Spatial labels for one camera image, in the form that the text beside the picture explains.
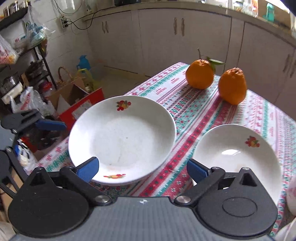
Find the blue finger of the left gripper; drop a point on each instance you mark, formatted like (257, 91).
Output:
(50, 125)

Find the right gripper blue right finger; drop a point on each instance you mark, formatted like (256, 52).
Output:
(205, 178)

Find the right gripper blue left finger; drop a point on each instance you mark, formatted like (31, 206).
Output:
(78, 179)

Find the large white fruit plate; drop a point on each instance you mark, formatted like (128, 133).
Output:
(131, 136)

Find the white kitchen cabinets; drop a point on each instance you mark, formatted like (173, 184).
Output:
(146, 41)

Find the red carton on floor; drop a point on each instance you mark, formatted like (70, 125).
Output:
(72, 114)

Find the patterned tablecloth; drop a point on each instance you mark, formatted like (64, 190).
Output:
(195, 112)

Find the black storage shelf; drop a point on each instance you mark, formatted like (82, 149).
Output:
(24, 40)

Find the blue thermos jug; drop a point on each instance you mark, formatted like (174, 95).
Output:
(83, 63)

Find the orange without leaf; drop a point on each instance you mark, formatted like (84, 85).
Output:
(232, 86)

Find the orange with leaf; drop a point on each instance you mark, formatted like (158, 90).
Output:
(200, 74)

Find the teal water bottle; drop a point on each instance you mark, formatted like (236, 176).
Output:
(270, 12)

